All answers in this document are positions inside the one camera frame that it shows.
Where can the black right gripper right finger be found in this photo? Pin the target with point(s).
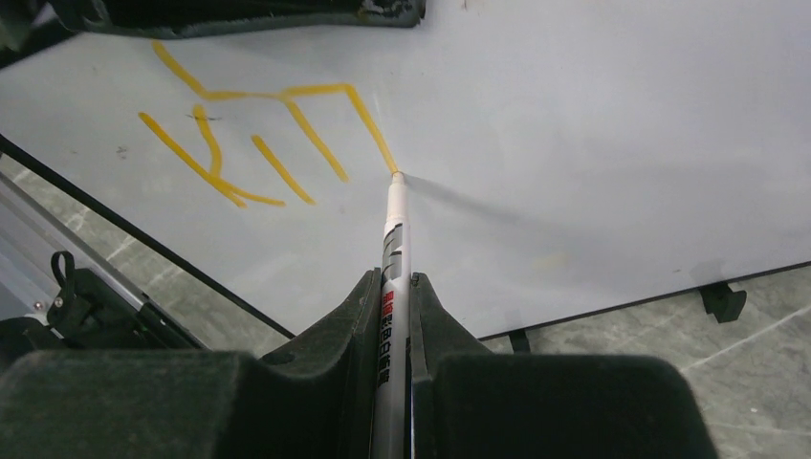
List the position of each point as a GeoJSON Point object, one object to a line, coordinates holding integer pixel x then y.
{"type": "Point", "coordinates": [470, 402]}

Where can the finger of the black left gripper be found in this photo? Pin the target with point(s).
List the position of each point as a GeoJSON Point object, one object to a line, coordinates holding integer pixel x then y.
{"type": "Point", "coordinates": [182, 19]}

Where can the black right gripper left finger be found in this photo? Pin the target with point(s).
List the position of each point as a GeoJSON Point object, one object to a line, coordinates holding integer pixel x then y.
{"type": "Point", "coordinates": [310, 398]}

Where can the white yellow marker pen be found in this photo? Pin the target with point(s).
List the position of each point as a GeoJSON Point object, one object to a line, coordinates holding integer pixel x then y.
{"type": "Point", "coordinates": [391, 398]}

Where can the black framed whiteboard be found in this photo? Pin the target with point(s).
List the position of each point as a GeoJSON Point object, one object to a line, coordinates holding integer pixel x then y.
{"type": "Point", "coordinates": [562, 157]}

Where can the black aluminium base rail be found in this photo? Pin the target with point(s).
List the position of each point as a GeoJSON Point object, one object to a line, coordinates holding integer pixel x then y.
{"type": "Point", "coordinates": [58, 293]}

